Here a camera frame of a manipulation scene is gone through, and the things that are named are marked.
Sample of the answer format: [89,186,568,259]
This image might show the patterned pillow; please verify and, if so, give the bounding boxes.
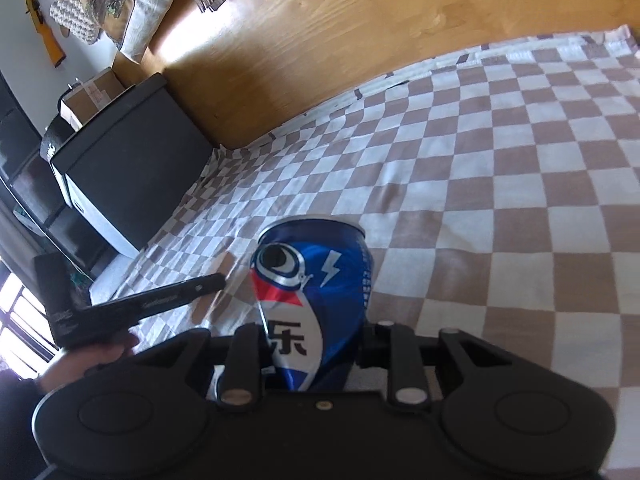
[79,0,177,64]

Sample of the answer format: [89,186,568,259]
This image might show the checkered blanket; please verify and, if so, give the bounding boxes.
[90,24,640,477]

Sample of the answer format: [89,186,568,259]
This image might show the egg carton wall decor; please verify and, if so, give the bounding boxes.
[49,0,102,44]

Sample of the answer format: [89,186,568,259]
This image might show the cardboard box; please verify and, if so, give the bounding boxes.
[59,66,127,132]

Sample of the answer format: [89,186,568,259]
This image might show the person's left hand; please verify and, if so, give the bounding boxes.
[40,332,142,394]

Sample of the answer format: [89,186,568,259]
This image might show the grey storage box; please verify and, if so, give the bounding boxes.
[50,72,217,257]

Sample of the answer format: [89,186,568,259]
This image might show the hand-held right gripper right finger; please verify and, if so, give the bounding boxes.
[359,320,552,412]

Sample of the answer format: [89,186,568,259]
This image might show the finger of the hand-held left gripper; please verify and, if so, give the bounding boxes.
[86,273,226,322]

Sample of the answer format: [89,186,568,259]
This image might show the black drawer tower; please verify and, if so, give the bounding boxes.
[0,72,52,198]

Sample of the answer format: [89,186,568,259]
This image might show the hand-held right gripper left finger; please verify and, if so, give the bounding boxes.
[132,323,266,414]

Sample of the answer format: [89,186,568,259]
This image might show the yellow wall ornament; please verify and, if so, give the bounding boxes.
[21,0,67,67]

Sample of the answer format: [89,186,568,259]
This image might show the black window railing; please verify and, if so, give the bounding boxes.
[0,266,59,377]

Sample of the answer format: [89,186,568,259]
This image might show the blue crushed soda can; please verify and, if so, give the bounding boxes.
[249,215,374,394]

